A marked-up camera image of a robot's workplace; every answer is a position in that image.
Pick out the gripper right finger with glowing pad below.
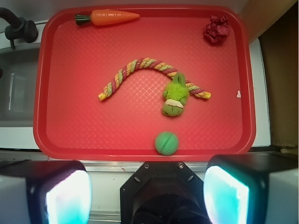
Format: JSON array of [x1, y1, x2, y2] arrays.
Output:
[[203, 154, 299, 224]]

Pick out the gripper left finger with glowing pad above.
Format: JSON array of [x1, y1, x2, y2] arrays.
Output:
[[0, 160, 92, 224]]

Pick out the green textured ball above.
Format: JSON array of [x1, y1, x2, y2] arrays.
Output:
[[155, 132, 179, 156]]

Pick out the green plush animal toy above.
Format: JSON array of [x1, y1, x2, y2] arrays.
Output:
[[162, 73, 190, 117]]

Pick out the stainless steel sink basin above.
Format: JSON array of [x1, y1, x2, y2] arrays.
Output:
[[0, 43, 40, 127]]

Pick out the red plastic tray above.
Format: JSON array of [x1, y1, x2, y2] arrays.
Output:
[[33, 5, 256, 161]]

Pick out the crumpled dark red paper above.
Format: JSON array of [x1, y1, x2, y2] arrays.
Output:
[[204, 15, 230, 44]]

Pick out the black sink faucet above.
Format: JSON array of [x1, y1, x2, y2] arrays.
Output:
[[0, 7, 38, 49]]

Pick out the brown cardboard box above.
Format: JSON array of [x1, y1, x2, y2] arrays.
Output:
[[259, 3, 299, 151]]

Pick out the orange plastic carrot toy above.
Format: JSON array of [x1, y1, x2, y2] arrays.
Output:
[[74, 9, 140, 26]]

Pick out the black octagonal camera mount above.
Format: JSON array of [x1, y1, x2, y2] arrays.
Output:
[[120, 162, 211, 224]]

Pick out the multicolour twisted rope toy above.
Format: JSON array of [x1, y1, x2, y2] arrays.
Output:
[[98, 57, 212, 101]]

